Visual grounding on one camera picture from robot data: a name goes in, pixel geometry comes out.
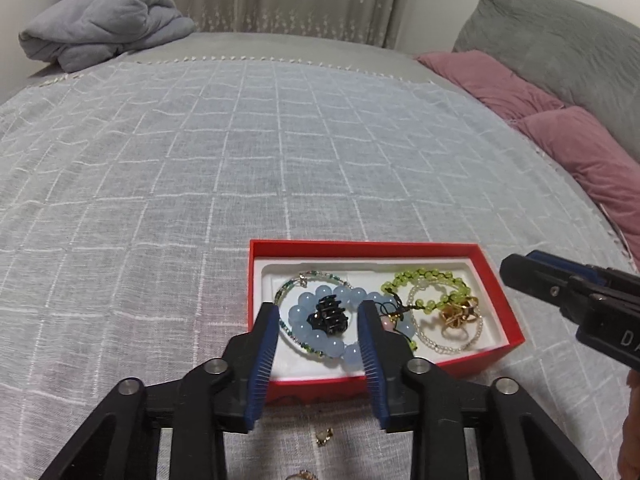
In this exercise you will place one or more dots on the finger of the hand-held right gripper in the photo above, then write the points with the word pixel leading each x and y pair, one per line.
pixel 575 267
pixel 535 277

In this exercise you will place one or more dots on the black hair claw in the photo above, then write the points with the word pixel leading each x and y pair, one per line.
pixel 327 316

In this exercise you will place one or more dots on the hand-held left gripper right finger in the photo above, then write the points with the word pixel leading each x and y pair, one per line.
pixel 372 360

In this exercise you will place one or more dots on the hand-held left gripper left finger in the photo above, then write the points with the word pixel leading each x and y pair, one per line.
pixel 262 360

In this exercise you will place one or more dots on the person's right hand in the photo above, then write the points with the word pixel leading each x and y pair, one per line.
pixel 632 450

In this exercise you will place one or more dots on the folded grey blanket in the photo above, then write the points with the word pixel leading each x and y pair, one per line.
pixel 110 25

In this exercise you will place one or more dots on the red cardboard box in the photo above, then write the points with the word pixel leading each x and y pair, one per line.
pixel 350 246

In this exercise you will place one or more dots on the grey pillow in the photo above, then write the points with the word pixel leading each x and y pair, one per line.
pixel 550 50

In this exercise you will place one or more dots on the pink pillow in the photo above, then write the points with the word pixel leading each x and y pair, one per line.
pixel 590 160
pixel 495 85

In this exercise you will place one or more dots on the small gold earring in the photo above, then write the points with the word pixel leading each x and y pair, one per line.
pixel 324 436

